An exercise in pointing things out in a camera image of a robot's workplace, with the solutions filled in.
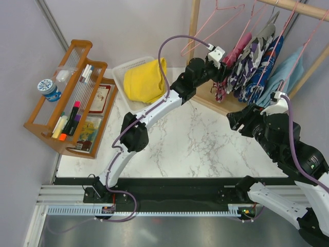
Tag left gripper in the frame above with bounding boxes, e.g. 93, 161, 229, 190
194, 54, 232, 89

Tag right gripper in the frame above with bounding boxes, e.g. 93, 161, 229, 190
226, 101, 278, 158

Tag pink camouflage trousers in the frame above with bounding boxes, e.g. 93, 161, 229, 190
212, 32, 252, 102

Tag yellow trousers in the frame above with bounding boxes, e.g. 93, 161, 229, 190
123, 60, 167, 103

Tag pink hanger of yellow trousers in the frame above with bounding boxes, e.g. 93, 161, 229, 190
189, 1, 245, 43

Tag pink hanger of camouflage trousers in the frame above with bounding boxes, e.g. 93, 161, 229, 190
223, 1, 268, 67

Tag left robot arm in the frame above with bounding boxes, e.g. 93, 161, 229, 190
85, 58, 227, 202

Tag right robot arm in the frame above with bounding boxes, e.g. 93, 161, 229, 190
227, 104, 328, 246

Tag blue patterned trousers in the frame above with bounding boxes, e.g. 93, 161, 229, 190
238, 36, 284, 104

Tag grey purple camouflage trousers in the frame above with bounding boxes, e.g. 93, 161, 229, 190
226, 23, 276, 94

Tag light blue trousers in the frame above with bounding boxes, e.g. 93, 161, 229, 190
256, 46, 304, 108

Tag grey metal hanger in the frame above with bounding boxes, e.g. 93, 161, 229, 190
267, 0, 280, 24

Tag pink hanger of blue trousers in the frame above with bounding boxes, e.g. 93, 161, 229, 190
253, 0, 300, 87

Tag pink hanger of light trousers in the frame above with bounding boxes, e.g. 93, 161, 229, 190
275, 10, 328, 98

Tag wooden clothes rack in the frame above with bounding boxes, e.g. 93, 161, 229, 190
189, 1, 328, 115

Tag white plastic basket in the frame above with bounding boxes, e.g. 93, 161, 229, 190
112, 57, 167, 113

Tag red bordered card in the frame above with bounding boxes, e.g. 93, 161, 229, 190
89, 84, 112, 115

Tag white marker pens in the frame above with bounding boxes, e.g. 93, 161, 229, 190
79, 64, 95, 84

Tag yellow illustrated book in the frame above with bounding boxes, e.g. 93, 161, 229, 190
74, 116, 102, 153

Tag pink black highlighter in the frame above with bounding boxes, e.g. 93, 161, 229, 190
64, 101, 81, 130

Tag purple black highlighter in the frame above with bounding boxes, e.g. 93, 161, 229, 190
68, 114, 81, 136

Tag wooden desk organizer shelf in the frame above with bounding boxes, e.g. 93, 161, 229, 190
24, 40, 118, 159

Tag white earbuds case in bag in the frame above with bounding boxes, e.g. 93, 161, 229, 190
56, 69, 70, 82

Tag pale yellow highlighter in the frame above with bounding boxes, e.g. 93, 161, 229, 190
51, 115, 67, 139

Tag orange highlighter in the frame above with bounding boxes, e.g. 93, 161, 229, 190
58, 133, 67, 141

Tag blue lidded jar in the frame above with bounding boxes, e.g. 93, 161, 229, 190
37, 79, 62, 102

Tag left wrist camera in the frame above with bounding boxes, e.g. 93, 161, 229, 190
207, 44, 226, 63

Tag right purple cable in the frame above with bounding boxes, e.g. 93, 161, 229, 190
280, 94, 329, 193

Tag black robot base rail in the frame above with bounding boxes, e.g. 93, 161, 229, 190
53, 177, 299, 213

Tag white cable duct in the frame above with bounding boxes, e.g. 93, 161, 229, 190
47, 205, 242, 217

